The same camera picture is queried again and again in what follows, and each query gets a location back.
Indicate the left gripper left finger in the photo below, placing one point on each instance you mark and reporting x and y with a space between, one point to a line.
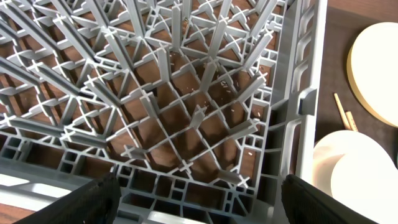
95 202

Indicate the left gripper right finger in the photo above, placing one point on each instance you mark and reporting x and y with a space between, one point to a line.
305 204

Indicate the grey plastic dishwasher rack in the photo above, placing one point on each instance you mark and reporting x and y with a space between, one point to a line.
200 108

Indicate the white bowl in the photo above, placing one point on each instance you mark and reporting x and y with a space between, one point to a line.
355 170

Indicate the wooden chopstick right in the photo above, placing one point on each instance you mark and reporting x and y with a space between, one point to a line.
351 121

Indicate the wooden chopstick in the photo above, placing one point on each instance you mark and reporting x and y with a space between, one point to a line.
341 112
351 121

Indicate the wooden chopstick left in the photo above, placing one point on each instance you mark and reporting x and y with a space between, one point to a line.
341 112

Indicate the yellow round plate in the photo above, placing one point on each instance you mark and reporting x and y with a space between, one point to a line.
372 70

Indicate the brown plastic serving tray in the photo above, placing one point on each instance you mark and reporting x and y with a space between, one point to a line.
342 27

